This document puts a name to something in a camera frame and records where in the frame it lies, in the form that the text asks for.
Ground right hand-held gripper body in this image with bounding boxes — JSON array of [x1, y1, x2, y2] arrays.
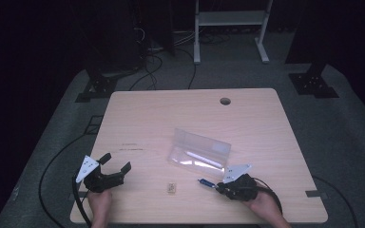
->
[[216, 162, 259, 202]]

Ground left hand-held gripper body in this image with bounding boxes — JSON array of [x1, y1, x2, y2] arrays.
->
[[75, 154, 125, 194]]

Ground blue retractable pen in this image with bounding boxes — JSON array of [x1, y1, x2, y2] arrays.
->
[[197, 178, 219, 189]]

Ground white pen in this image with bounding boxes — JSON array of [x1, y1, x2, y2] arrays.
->
[[185, 150, 224, 169]]

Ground clear plastic pencil box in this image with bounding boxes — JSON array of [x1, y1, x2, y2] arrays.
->
[[166, 127, 232, 179]]

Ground person's left hand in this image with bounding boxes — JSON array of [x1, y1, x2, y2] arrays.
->
[[86, 188, 113, 220]]

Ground person's right hand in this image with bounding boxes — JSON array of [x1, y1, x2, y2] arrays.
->
[[242, 189, 281, 220]]

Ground small tan block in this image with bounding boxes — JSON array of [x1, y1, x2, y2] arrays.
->
[[166, 181, 178, 195]]

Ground black stand base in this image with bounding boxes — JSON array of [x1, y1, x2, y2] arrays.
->
[[284, 60, 340, 100], [74, 56, 141, 104]]

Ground white metal stand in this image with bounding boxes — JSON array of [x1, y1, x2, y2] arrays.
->
[[193, 0, 274, 66]]

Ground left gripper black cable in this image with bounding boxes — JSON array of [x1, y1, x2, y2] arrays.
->
[[71, 175, 92, 228]]

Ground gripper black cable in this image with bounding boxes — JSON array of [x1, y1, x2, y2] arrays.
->
[[252, 177, 283, 215], [71, 175, 92, 228]]

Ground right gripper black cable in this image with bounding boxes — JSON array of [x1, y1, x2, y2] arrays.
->
[[252, 177, 283, 215]]

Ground thin black floor cable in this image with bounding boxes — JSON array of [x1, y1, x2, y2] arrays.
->
[[38, 132, 93, 228], [311, 175, 359, 228]]

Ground black cable bundle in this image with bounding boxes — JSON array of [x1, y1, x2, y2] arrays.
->
[[127, 27, 198, 91]]

